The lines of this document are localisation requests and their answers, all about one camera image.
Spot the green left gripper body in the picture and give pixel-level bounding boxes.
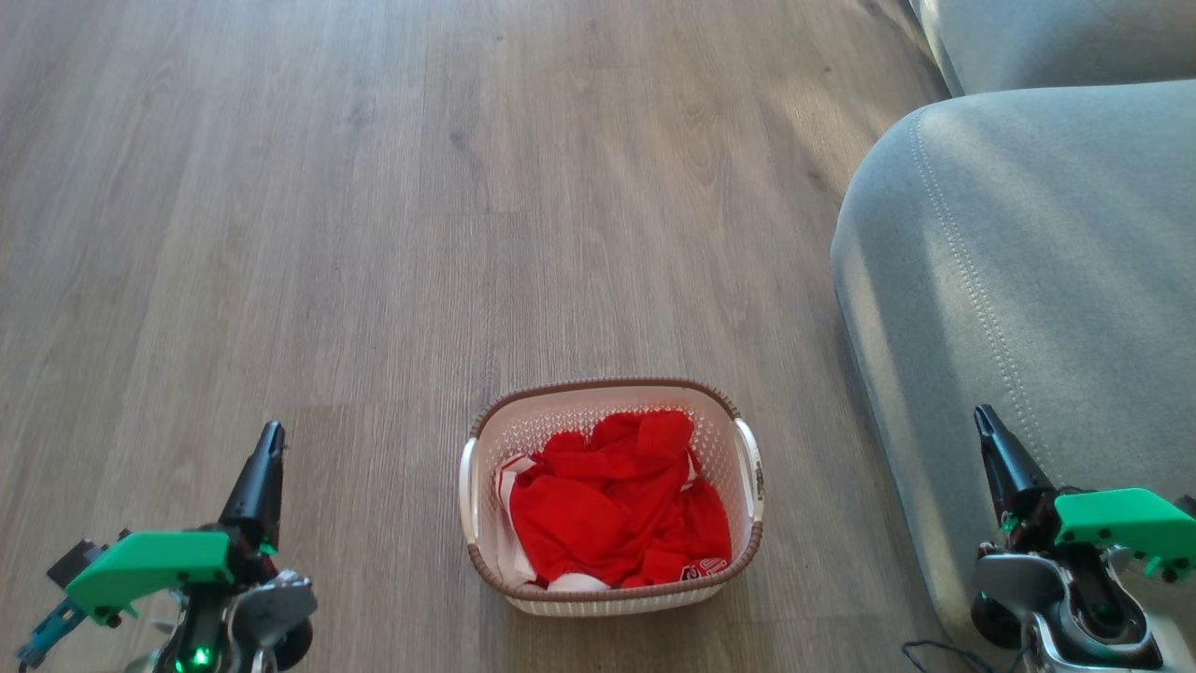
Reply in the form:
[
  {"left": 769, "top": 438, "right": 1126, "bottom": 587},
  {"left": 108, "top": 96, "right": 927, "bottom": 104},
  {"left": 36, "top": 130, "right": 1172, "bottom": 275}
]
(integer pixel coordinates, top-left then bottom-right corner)
[{"left": 64, "top": 529, "right": 281, "bottom": 627}]

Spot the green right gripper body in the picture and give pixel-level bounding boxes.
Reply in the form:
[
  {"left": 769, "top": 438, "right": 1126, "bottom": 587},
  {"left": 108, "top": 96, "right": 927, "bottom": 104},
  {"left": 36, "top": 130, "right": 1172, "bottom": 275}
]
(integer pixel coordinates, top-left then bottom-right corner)
[{"left": 1002, "top": 487, "right": 1196, "bottom": 582}]

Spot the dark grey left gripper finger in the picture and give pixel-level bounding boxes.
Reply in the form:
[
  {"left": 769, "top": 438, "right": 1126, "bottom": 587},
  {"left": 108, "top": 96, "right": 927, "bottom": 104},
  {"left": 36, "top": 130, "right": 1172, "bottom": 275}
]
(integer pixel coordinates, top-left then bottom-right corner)
[{"left": 219, "top": 421, "right": 287, "bottom": 559}]

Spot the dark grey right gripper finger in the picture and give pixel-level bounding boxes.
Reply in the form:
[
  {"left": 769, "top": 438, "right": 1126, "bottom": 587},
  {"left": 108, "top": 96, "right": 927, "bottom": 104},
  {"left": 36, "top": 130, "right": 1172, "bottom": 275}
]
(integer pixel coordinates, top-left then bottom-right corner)
[{"left": 973, "top": 404, "right": 1058, "bottom": 525}]

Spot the white plastic laundry basket brown rim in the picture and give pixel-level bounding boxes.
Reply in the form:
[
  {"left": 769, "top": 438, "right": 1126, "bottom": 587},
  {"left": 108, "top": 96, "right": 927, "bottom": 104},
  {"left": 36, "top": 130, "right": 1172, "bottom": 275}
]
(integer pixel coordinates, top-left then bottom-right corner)
[{"left": 458, "top": 378, "right": 765, "bottom": 618}]

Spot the grey fabric sofa cushion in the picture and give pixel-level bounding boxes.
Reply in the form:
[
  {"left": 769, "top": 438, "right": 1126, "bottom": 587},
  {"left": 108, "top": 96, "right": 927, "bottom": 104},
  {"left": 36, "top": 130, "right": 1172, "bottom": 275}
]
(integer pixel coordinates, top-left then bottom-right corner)
[{"left": 910, "top": 0, "right": 1196, "bottom": 97}]

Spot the teal cable connector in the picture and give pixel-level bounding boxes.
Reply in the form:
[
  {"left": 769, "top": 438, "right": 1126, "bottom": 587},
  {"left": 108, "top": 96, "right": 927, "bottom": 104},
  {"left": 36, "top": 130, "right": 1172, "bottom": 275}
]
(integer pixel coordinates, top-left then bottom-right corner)
[{"left": 14, "top": 598, "right": 78, "bottom": 670}]

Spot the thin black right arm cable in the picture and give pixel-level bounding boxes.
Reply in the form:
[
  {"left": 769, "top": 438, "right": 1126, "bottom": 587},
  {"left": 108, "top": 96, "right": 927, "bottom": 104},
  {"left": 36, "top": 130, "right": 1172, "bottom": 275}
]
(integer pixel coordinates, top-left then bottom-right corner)
[{"left": 901, "top": 639, "right": 993, "bottom": 673}]

